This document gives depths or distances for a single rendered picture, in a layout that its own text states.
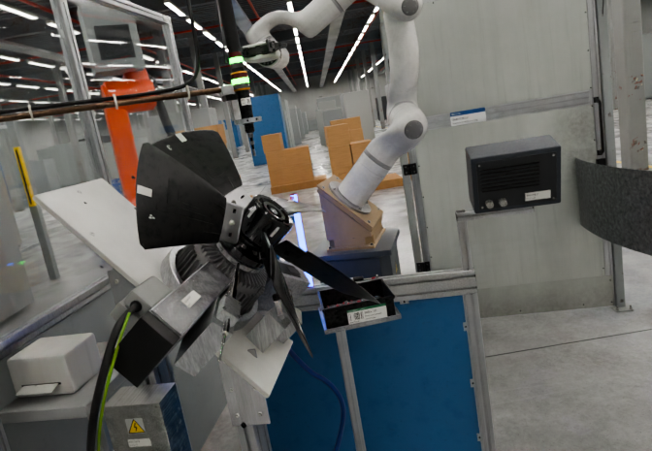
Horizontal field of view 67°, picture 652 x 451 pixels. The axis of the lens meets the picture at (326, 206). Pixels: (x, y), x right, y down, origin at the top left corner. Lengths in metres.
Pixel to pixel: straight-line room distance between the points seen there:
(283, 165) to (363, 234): 8.72
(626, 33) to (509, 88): 4.72
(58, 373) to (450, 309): 1.17
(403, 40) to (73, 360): 1.34
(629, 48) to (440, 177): 5.00
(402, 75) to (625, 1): 6.18
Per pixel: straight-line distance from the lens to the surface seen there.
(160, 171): 1.05
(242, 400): 1.33
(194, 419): 2.50
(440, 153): 3.06
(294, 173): 10.49
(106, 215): 1.34
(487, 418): 1.94
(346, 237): 1.83
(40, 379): 1.48
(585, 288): 3.43
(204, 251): 1.22
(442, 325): 1.77
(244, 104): 1.29
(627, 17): 7.75
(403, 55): 1.72
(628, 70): 7.71
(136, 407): 1.34
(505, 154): 1.58
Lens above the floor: 1.43
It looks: 10 degrees down
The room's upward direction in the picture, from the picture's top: 10 degrees counter-clockwise
